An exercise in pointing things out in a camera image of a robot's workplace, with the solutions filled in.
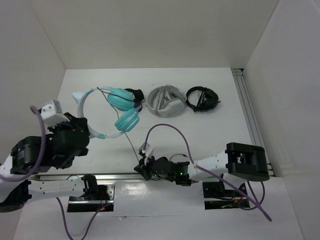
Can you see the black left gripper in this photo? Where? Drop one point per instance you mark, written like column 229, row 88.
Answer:
column 74, row 122

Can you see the white grey gaming headset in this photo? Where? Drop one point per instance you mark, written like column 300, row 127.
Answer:
column 166, row 101

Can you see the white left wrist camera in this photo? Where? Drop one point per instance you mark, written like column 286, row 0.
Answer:
column 52, row 114

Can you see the small black headphones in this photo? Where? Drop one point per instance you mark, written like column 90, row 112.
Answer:
column 138, row 98

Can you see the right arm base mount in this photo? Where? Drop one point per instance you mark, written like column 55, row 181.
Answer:
column 217, row 197

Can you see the large black headset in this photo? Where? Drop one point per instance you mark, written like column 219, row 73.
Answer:
column 207, row 99

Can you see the teal white cat-ear headphones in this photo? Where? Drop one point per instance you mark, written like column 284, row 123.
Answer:
column 103, row 100

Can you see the aluminium rail right side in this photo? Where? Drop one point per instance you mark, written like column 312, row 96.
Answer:
column 249, row 113

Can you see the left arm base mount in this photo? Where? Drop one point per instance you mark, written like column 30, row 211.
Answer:
column 100, row 196

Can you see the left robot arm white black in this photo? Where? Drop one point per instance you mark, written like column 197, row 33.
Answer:
column 37, row 154

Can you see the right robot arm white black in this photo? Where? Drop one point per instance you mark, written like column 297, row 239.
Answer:
column 243, row 161

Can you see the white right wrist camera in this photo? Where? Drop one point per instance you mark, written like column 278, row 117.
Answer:
column 146, row 151

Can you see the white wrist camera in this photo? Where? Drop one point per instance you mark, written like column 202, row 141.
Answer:
column 52, row 114
column 146, row 151

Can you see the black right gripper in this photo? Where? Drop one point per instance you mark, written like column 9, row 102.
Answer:
column 143, row 168

